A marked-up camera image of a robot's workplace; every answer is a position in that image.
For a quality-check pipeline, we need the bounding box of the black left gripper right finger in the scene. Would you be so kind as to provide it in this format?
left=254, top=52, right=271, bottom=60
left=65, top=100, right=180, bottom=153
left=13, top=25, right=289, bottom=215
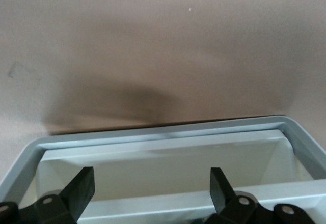
left=203, top=167, right=316, bottom=224

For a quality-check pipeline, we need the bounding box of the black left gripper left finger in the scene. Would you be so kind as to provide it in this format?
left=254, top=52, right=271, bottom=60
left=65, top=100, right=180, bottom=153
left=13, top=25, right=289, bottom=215
left=0, top=166, right=96, bottom=224

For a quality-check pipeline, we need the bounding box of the brown table cover sheet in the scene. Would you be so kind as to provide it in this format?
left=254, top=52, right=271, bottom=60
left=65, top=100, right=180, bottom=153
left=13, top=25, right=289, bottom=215
left=0, top=0, right=326, bottom=143

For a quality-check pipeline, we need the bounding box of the white drawer cabinet shell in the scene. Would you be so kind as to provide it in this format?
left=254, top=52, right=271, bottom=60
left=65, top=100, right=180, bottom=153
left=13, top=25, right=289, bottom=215
left=76, top=178, right=326, bottom=224

